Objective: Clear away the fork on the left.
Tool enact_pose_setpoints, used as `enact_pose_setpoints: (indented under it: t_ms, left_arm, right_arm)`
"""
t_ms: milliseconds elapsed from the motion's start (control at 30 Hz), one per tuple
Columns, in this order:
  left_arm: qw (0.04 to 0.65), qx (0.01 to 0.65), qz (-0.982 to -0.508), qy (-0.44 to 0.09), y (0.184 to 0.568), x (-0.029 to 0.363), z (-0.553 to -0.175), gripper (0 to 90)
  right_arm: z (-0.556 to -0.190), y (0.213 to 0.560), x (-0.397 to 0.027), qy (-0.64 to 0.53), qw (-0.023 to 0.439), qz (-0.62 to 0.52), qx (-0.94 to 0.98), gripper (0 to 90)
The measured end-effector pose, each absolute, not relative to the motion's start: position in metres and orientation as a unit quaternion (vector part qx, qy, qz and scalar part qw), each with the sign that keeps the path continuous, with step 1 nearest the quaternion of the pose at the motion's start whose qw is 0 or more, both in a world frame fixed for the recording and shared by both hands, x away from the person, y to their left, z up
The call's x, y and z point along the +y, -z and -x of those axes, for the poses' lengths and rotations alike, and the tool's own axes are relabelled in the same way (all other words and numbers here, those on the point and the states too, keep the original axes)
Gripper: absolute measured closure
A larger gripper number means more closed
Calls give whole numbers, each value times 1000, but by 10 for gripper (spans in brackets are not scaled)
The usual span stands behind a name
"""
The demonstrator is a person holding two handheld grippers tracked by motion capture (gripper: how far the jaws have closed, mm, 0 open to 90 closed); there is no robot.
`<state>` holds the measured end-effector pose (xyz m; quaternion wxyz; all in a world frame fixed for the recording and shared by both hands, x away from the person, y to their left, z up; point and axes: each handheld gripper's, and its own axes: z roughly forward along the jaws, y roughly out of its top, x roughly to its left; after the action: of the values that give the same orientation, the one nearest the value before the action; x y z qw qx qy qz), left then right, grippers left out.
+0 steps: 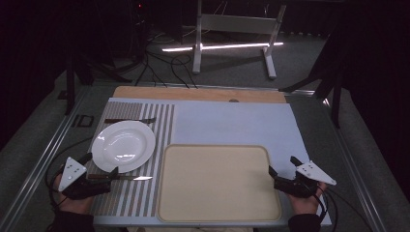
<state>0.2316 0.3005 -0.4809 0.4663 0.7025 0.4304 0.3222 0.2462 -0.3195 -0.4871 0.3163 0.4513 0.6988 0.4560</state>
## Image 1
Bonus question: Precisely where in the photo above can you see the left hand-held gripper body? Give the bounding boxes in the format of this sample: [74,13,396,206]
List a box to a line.
[57,157,112,201]

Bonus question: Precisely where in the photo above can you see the pale blue table mat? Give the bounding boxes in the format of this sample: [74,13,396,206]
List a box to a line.
[93,97,333,227]

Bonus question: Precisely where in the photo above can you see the person's left hand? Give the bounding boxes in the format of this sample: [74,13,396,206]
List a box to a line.
[52,174,96,215]

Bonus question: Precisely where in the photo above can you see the fork with dark handle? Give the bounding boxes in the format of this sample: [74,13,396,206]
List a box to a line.
[103,117,157,125]

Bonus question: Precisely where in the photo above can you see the person's right hand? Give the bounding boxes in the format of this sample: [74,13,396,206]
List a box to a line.
[287,182,329,216]

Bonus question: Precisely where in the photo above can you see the striped placemat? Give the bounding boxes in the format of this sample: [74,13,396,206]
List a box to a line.
[88,101,176,218]

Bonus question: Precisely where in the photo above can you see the white round plate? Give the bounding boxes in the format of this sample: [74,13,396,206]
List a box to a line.
[91,120,158,174]

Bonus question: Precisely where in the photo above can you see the metal floor rail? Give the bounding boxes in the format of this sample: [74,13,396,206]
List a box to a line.
[0,86,90,232]
[321,96,390,232]

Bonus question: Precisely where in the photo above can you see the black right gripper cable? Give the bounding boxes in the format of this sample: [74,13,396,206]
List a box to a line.
[316,186,375,232]

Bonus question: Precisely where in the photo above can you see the beige rectangular tray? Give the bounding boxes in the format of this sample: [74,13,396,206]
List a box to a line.
[157,143,282,223]

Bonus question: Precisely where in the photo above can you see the small black square frame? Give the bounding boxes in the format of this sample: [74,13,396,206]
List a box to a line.
[72,114,96,128]

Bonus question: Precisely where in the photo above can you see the white metal stand frame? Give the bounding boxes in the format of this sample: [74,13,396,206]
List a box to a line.
[191,0,287,80]

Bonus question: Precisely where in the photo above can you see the black tripod stand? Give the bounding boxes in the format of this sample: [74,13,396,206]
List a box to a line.
[278,18,344,130]
[63,47,133,116]

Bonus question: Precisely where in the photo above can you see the table knife with dark handle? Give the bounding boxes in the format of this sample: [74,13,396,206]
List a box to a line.
[87,173,154,182]

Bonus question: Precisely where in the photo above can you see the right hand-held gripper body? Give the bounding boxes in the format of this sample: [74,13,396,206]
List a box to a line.
[273,159,337,199]

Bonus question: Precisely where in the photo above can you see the wooden table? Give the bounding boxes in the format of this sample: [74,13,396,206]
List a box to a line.
[112,85,288,104]

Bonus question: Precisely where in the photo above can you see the black floor cables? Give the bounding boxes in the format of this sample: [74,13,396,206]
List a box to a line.
[134,32,199,90]

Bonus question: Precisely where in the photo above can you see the bright light strip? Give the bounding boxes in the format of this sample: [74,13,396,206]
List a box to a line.
[161,41,285,53]

